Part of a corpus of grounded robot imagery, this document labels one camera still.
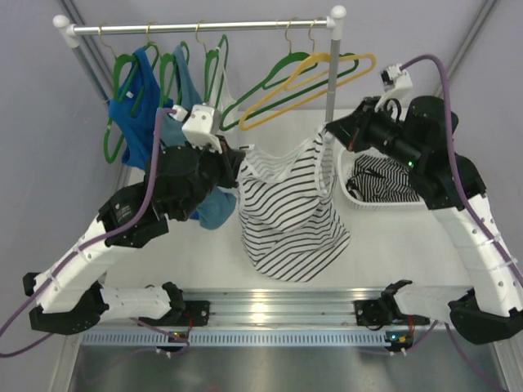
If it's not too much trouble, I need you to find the white plastic laundry basket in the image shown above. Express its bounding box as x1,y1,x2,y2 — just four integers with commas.
337,149,426,212

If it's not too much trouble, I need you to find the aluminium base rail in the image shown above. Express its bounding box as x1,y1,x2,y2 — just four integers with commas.
184,288,381,328

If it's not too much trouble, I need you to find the yellow hanger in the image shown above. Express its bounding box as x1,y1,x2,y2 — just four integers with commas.
239,30,377,131

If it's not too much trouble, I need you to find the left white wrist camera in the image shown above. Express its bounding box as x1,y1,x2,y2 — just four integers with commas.
171,105,222,153

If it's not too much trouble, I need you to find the bright blue tank top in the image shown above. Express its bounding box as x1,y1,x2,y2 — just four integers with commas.
108,46,161,170

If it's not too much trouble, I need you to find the green hanger with white top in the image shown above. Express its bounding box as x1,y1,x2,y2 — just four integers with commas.
195,20,229,108

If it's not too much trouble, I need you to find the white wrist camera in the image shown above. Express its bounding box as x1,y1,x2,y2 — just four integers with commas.
377,64,413,109
171,105,222,153

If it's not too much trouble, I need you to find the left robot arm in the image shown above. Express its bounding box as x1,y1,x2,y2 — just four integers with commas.
23,137,245,336

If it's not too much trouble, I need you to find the green hanger with grey-blue top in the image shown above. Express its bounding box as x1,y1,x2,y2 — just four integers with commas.
145,23,190,123

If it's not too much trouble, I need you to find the grey-blue tank top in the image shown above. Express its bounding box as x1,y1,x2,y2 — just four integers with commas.
161,42,236,229

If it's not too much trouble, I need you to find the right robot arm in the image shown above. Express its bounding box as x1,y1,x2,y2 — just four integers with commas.
325,96,522,345

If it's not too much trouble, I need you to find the white black-striped tank top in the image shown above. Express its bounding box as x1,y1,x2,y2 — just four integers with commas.
237,128,351,283

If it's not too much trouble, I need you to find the slotted grey cable duct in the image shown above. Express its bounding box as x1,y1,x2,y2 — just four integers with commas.
82,329,412,347

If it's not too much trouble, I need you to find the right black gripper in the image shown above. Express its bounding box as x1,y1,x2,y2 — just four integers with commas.
326,96,422,170

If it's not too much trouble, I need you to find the black white-striped garment in basket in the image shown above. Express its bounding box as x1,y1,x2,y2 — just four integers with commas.
346,154,420,203

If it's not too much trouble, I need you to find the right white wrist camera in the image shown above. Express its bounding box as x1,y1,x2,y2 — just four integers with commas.
377,64,413,109

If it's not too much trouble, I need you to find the green hanger with blue top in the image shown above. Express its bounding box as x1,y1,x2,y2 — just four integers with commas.
97,20,159,164

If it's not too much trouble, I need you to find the white and silver clothes rack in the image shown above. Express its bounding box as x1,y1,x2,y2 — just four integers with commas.
52,1,346,105

